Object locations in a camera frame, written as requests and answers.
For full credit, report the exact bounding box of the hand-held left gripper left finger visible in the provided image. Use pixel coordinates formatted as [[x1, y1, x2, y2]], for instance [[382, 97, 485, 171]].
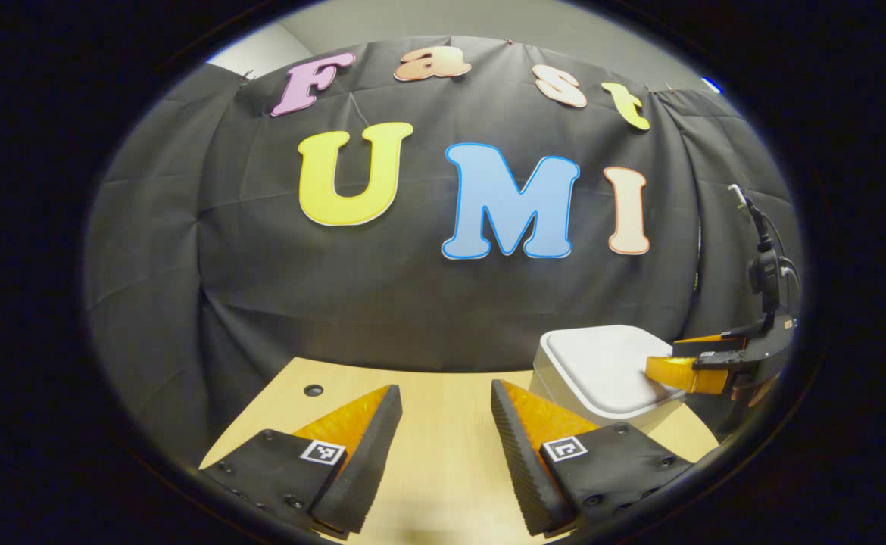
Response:
[[199, 384, 404, 538]]

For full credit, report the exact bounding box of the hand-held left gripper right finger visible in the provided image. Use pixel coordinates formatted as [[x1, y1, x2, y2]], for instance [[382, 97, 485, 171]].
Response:
[[490, 378, 694, 537]]

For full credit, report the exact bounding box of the white desktop garbage bin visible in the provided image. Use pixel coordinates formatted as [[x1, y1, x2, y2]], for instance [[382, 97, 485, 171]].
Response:
[[530, 324, 688, 428]]

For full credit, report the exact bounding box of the wooden desktop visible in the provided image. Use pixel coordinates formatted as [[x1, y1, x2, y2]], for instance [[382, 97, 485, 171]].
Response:
[[199, 357, 720, 545]]

